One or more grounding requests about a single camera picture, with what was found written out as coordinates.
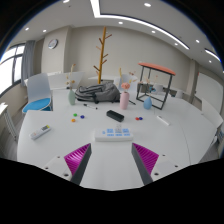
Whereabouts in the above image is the black and white marker pen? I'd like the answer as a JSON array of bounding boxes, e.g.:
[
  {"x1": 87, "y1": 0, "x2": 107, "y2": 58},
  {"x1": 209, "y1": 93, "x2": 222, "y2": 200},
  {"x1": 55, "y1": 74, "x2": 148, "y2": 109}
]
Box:
[{"x1": 82, "y1": 103, "x2": 99, "y2": 110}]

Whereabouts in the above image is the grey backpack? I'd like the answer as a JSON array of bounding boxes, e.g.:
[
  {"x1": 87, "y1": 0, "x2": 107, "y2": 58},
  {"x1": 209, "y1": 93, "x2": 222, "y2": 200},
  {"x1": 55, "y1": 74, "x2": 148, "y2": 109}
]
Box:
[{"x1": 74, "y1": 81, "x2": 122, "y2": 104}]

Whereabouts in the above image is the window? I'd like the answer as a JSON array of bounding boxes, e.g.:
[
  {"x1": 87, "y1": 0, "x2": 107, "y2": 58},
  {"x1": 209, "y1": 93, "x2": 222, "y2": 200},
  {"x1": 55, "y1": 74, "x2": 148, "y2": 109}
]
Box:
[{"x1": 0, "y1": 43, "x2": 26, "y2": 96}]

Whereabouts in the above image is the black whiteboard eraser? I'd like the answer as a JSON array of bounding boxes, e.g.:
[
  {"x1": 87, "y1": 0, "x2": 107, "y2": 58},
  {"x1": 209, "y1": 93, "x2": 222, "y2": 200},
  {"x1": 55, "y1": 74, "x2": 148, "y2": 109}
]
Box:
[{"x1": 106, "y1": 109, "x2": 125, "y2": 123}]

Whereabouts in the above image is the wall whiteboard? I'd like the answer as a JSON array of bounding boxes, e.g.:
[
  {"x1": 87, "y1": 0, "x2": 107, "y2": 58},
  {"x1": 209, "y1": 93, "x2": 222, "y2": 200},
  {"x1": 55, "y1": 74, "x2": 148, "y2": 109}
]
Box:
[{"x1": 194, "y1": 72, "x2": 224, "y2": 114}]

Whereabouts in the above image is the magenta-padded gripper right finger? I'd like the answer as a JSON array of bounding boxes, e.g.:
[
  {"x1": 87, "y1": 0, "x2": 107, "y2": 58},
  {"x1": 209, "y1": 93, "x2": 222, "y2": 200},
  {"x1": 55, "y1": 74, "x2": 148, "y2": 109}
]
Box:
[{"x1": 131, "y1": 143, "x2": 183, "y2": 187}]

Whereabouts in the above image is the white chair with blue cushion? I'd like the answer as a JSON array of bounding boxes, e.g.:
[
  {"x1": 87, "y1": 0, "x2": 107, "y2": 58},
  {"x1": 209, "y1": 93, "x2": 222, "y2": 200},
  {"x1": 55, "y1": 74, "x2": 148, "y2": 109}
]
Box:
[{"x1": 22, "y1": 73, "x2": 54, "y2": 114}]

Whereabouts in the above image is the plain white remote control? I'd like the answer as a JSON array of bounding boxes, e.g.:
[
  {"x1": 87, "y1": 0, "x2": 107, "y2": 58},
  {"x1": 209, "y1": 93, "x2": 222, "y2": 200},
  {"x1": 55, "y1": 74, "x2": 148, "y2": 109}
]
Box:
[{"x1": 156, "y1": 114, "x2": 171, "y2": 127}]

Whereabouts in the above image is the ceiling light strip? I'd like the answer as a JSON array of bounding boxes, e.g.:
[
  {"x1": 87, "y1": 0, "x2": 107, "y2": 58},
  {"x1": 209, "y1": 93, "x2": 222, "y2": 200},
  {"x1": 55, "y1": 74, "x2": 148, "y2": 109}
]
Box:
[
  {"x1": 89, "y1": 0, "x2": 190, "y2": 50},
  {"x1": 204, "y1": 48, "x2": 222, "y2": 63}
]

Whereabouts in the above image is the green vase with dried flowers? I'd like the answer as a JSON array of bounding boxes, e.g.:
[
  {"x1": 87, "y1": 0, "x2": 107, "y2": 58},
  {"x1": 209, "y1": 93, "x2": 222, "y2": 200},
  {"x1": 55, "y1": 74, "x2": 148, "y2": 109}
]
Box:
[{"x1": 65, "y1": 63, "x2": 78, "y2": 106}]

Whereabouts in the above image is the group of round ceiling lights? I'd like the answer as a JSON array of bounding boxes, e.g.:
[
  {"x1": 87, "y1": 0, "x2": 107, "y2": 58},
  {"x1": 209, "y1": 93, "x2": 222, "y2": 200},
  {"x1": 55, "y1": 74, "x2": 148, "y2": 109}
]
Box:
[{"x1": 23, "y1": 0, "x2": 214, "y2": 64}]

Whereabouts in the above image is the round wall clock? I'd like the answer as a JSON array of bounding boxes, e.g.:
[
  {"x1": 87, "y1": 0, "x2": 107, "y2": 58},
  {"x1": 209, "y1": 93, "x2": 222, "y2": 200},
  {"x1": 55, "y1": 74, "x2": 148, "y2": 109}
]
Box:
[{"x1": 47, "y1": 38, "x2": 59, "y2": 50}]

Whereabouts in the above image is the blue vase with flowers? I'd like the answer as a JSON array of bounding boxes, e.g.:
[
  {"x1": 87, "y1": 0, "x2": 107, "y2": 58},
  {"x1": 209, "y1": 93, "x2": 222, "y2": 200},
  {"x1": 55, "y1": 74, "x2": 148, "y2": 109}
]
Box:
[{"x1": 143, "y1": 74, "x2": 159, "y2": 110}]

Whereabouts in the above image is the pink vase with flowers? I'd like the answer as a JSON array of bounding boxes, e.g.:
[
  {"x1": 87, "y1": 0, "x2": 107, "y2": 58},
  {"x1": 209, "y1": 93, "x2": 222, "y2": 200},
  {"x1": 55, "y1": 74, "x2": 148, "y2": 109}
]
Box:
[{"x1": 119, "y1": 68, "x2": 132, "y2": 111}]

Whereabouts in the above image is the wooden coat rack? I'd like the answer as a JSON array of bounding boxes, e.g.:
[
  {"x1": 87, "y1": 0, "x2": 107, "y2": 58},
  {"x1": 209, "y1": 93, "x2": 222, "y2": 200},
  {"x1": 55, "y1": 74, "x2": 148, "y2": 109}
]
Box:
[{"x1": 93, "y1": 26, "x2": 113, "y2": 85}]

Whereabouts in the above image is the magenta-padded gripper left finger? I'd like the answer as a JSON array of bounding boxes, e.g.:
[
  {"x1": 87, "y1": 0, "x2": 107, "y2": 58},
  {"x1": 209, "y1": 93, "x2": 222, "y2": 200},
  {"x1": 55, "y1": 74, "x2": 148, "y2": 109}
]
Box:
[{"x1": 42, "y1": 143, "x2": 93, "y2": 187}]

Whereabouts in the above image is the white remote with coloured buttons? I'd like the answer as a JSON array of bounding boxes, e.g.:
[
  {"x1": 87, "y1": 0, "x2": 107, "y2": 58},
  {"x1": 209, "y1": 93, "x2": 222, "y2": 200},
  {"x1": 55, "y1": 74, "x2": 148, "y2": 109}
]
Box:
[{"x1": 29, "y1": 124, "x2": 52, "y2": 141}]

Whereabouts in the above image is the grey curtain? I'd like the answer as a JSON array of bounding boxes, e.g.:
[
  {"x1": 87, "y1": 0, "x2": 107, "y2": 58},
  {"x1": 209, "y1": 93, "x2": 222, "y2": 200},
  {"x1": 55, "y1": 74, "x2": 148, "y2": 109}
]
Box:
[{"x1": 20, "y1": 40, "x2": 36, "y2": 88}]

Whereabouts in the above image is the black frame table orange top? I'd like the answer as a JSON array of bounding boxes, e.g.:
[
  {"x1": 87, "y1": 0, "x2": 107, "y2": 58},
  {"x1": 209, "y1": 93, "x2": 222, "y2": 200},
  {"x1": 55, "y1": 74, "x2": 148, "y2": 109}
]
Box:
[{"x1": 135, "y1": 61, "x2": 177, "y2": 111}]

